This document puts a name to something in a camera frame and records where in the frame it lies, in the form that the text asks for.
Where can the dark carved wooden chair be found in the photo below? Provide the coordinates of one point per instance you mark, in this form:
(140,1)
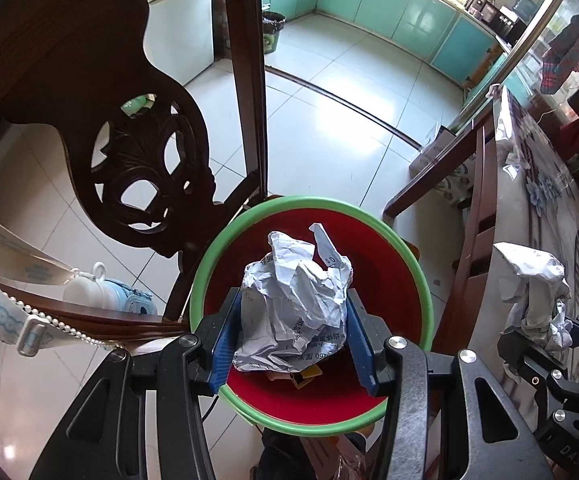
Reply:
(69,60)

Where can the red bin with green rim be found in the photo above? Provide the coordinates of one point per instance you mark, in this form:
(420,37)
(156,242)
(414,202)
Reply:
(394,280)

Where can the dark trash bin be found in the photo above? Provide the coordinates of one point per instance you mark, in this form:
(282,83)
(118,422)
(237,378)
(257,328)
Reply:
(273,35)

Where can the turquoise kitchen cabinets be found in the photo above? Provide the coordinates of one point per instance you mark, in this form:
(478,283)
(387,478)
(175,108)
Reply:
(394,5)

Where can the brown wooden chair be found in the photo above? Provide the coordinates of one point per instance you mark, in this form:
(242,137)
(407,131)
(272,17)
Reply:
(474,240)

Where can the dark kitchen appliance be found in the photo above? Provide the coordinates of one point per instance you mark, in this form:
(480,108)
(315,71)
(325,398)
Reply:
(512,20)

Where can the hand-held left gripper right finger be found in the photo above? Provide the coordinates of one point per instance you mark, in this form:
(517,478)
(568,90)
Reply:
(359,340)

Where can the sliding glass door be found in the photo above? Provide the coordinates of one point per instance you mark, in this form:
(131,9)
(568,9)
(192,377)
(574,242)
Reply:
(519,42)

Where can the blue white kids bottle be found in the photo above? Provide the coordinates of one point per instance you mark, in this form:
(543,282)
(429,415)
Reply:
(119,295)

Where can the green detergent bottle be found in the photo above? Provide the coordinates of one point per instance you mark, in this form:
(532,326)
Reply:
(137,105)

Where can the floral tablecloth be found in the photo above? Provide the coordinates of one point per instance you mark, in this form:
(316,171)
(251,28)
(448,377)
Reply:
(544,210)

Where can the floral patterned cloth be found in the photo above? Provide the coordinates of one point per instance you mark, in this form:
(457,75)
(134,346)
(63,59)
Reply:
(457,185)

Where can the yellow cardboard box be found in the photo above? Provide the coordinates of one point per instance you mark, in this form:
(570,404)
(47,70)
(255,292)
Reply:
(309,374)

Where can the white refrigerator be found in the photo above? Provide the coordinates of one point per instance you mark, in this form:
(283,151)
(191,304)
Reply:
(184,25)

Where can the dark cloth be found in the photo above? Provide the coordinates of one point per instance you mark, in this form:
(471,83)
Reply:
(279,460)

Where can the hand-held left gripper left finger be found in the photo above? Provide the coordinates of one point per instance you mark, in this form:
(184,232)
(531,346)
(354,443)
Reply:
(224,340)

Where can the plaid cloth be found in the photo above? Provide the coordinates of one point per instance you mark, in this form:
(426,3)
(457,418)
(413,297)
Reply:
(567,60)

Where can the white paper ball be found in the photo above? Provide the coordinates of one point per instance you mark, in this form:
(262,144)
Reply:
(294,300)
(529,280)

